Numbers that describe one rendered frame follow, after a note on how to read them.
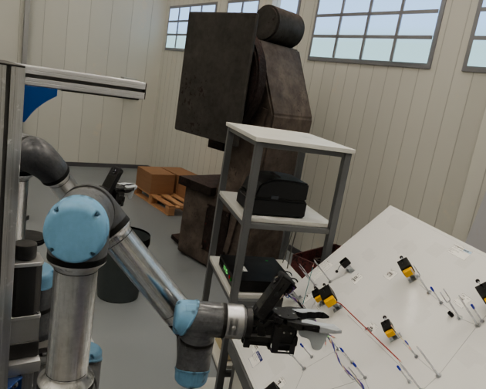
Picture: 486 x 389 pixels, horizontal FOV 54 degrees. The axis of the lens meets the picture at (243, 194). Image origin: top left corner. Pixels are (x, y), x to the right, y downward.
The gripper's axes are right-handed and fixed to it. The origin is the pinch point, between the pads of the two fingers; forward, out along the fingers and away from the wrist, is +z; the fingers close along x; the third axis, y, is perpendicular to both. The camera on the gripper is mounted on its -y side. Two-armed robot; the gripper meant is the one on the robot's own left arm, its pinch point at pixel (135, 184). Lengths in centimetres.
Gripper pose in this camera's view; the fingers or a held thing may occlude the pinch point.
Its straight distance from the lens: 211.4
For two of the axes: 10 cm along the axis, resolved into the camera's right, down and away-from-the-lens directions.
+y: -2.6, 9.3, 2.7
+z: 5.1, -1.1, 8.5
